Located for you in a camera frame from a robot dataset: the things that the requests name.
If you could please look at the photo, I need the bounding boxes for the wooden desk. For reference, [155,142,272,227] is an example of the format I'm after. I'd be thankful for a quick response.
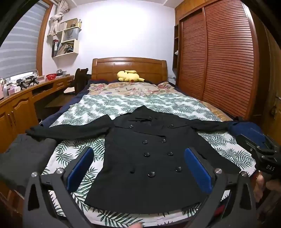
[0,75,75,154]

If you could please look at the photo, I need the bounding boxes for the grey window blind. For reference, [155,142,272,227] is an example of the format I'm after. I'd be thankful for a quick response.
[0,3,47,80]

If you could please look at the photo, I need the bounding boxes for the white box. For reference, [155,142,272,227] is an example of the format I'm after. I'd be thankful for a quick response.
[8,84,21,96]

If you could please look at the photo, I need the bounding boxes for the floral quilt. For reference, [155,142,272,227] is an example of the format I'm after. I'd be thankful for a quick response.
[88,82,179,96]

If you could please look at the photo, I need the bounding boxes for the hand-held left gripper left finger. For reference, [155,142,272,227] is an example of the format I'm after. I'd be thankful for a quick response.
[22,147,95,228]

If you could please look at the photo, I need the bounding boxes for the black chair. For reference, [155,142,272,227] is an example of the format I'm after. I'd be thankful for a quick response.
[67,68,92,96]

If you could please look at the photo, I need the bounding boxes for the white bundled curtain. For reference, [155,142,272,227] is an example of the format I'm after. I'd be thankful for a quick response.
[47,0,70,37]

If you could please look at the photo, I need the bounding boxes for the person's right hand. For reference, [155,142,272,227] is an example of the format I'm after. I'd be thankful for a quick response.
[255,171,281,204]

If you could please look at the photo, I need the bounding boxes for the yellow plush toy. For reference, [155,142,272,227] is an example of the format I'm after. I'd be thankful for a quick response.
[117,70,145,83]

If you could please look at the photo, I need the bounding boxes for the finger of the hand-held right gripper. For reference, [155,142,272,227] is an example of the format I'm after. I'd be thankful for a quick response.
[236,133,267,157]
[264,132,281,153]

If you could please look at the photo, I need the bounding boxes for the wooden window frame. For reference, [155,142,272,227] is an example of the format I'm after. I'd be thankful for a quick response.
[36,0,54,76]

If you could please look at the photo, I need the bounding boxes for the navy blue garment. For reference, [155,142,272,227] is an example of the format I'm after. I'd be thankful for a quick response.
[229,122,267,149]

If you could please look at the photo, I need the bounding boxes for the black button coat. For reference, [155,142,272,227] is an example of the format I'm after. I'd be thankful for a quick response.
[25,105,242,215]

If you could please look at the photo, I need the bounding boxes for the tan patterned bed mat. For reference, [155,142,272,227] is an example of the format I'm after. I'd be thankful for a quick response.
[203,100,233,121]

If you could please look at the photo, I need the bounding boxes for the white wall shelf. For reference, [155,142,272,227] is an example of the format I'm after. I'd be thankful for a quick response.
[51,19,82,58]

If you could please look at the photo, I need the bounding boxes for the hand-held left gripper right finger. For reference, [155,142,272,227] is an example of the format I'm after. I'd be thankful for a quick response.
[184,147,258,228]

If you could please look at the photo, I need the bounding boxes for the wooden louvred wardrobe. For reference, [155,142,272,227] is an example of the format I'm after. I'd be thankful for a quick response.
[172,0,260,121]

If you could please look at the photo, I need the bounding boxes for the dark grey folded cloth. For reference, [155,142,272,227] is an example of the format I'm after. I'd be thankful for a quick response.
[0,134,58,192]

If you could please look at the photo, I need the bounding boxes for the bed with leaf-print sheet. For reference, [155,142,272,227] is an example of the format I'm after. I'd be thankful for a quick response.
[42,93,257,228]

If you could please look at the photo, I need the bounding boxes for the wooden headboard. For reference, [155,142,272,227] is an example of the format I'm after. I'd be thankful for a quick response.
[91,57,168,85]

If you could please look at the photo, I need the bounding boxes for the pink bag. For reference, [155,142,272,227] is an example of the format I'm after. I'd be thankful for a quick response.
[0,78,8,99]

